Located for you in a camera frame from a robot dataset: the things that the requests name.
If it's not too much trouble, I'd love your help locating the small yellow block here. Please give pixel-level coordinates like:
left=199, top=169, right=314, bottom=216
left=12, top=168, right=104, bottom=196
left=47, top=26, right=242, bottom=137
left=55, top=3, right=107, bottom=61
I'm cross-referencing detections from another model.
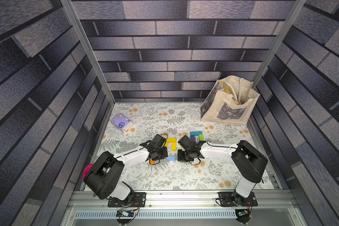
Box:
left=171, top=142, right=177, bottom=151

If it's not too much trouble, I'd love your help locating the purple card box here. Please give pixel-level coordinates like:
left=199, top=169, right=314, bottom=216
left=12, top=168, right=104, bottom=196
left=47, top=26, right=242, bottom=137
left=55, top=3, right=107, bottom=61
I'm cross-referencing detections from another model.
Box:
left=110, top=114, right=133, bottom=133

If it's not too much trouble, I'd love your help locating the canvas tote bag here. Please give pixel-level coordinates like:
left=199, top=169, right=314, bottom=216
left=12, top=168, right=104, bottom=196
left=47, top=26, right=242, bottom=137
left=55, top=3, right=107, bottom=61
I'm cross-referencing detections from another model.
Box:
left=200, top=75, right=260, bottom=125

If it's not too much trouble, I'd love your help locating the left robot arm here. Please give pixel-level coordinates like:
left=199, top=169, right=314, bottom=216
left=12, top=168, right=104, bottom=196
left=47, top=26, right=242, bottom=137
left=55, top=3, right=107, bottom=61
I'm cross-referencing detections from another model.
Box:
left=82, top=134, right=168, bottom=203

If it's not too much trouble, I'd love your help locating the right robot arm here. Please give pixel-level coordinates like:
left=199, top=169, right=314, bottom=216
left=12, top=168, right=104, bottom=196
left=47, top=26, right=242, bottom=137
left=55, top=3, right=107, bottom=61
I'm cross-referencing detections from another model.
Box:
left=178, top=136, right=268, bottom=198

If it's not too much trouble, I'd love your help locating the left circuit board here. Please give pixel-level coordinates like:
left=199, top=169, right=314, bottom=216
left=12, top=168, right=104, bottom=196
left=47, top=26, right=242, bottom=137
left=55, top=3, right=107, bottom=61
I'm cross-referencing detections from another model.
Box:
left=116, top=209, right=135, bottom=218

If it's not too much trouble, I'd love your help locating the pink plastic lid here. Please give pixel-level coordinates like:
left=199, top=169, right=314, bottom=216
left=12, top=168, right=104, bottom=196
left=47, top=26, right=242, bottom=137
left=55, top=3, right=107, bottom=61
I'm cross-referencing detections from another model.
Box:
left=82, top=164, right=93, bottom=181

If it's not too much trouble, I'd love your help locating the light blue block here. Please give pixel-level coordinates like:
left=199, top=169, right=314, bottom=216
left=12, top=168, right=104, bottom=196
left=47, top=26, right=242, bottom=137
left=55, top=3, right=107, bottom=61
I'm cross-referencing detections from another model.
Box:
left=166, top=155, right=177, bottom=162

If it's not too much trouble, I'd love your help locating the teal block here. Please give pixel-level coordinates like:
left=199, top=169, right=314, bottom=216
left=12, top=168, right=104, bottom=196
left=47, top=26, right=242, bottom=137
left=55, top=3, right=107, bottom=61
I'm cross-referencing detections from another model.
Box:
left=190, top=131, right=202, bottom=136

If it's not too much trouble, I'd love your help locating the aluminium front rail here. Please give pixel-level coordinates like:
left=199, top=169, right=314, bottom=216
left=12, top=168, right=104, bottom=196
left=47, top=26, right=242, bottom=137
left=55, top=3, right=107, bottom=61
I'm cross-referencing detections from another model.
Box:
left=61, top=190, right=307, bottom=226

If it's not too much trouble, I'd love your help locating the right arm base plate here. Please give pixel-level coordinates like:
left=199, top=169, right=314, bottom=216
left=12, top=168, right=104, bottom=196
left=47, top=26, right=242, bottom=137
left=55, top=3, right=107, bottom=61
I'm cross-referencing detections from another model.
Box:
left=216, top=192, right=258, bottom=207

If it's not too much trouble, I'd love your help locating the right circuit board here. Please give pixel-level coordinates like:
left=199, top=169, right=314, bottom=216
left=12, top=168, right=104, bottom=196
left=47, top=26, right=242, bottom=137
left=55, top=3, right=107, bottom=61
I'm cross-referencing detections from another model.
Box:
left=235, top=210, right=250, bottom=218

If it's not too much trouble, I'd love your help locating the long yellow block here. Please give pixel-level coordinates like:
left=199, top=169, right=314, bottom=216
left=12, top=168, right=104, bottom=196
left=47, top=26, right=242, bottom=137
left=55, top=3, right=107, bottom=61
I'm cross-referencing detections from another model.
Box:
left=166, top=138, right=177, bottom=143

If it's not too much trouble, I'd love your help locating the circuit board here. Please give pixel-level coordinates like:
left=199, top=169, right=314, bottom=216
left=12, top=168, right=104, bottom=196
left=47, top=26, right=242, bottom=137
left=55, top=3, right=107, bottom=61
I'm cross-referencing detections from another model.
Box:
left=235, top=210, right=250, bottom=218
left=116, top=209, right=135, bottom=218

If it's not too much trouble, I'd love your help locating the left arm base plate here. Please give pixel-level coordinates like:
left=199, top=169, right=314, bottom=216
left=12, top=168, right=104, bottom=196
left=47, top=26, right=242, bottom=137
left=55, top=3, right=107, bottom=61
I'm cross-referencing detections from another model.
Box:
left=107, top=192, right=147, bottom=208

